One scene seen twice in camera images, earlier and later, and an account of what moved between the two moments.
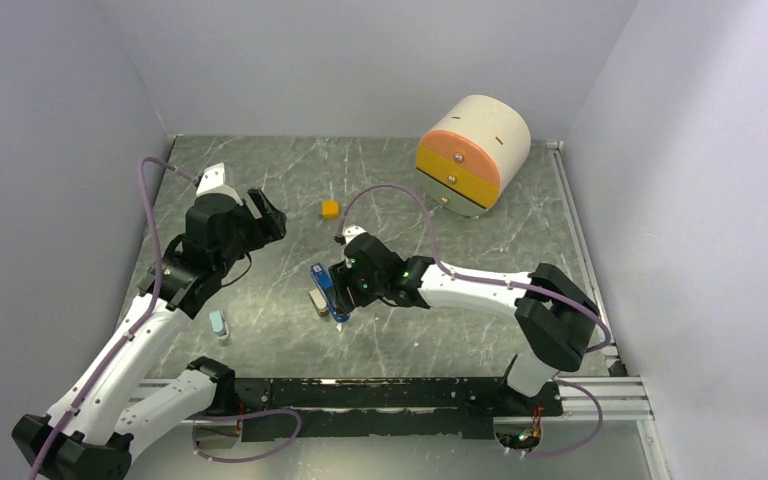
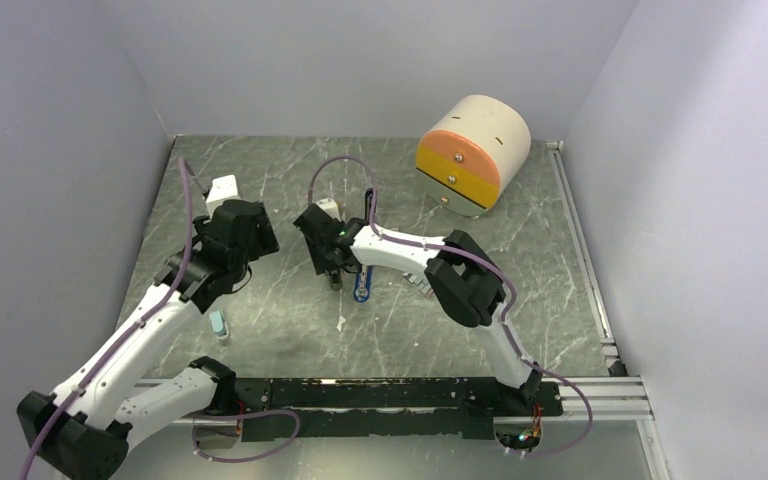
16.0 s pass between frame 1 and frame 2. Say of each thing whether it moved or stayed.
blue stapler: moved
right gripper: moved
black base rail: stayed
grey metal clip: moved
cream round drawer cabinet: stayed
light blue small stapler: stayed
